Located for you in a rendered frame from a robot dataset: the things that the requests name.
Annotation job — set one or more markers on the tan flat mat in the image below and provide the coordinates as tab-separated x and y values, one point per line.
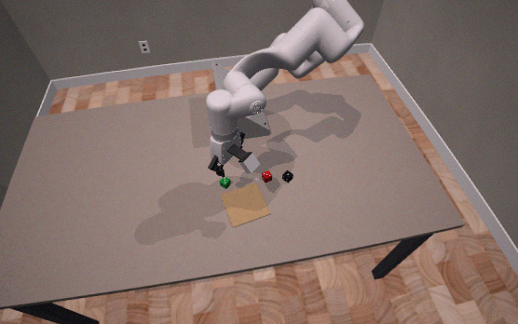
245	204

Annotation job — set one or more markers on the green die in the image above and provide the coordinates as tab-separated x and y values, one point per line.
225	182

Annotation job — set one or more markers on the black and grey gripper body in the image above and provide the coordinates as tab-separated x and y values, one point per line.
220	148

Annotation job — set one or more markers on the black die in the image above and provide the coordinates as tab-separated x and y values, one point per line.
287	176

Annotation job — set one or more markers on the red die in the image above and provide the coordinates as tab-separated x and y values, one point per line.
266	176

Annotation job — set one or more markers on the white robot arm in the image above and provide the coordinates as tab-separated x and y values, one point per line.
317	33

